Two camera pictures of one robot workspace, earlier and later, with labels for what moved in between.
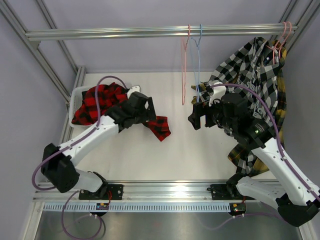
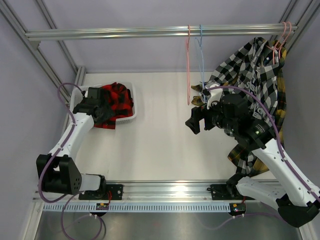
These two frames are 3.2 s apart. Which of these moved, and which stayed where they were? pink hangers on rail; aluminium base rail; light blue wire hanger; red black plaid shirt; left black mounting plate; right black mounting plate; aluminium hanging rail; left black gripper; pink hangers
Moved: left black gripper; red black plaid shirt; light blue wire hanger
Stayed: aluminium base rail; right black mounting plate; aluminium hanging rail; pink hangers on rail; left black mounting plate; pink hangers
